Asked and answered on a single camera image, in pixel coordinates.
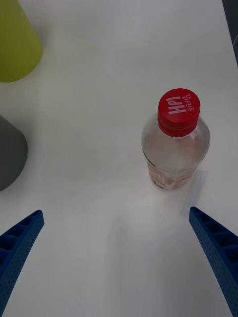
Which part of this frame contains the grey plastic bin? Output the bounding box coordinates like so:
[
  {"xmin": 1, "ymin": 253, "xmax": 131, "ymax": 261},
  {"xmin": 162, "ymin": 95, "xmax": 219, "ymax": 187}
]
[{"xmin": 0, "ymin": 115, "xmax": 28, "ymax": 192}]

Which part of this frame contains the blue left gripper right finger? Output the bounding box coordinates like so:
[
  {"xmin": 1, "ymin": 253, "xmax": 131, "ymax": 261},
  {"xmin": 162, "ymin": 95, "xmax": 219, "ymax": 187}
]
[{"xmin": 188, "ymin": 207, "xmax": 238, "ymax": 317}]

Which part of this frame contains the yellow-green plastic bin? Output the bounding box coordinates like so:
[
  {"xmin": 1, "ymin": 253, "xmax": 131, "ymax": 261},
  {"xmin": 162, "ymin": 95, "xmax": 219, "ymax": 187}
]
[{"xmin": 0, "ymin": 0, "xmax": 43, "ymax": 83}]

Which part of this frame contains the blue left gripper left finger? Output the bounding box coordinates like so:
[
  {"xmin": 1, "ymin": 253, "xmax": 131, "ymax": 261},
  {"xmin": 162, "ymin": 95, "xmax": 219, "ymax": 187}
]
[{"xmin": 0, "ymin": 210, "xmax": 45, "ymax": 315}]

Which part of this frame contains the clear bottle with red cap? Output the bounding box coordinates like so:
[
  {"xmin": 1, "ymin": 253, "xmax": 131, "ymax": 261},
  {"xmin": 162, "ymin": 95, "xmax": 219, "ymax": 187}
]
[{"xmin": 141, "ymin": 88, "xmax": 211, "ymax": 191}]

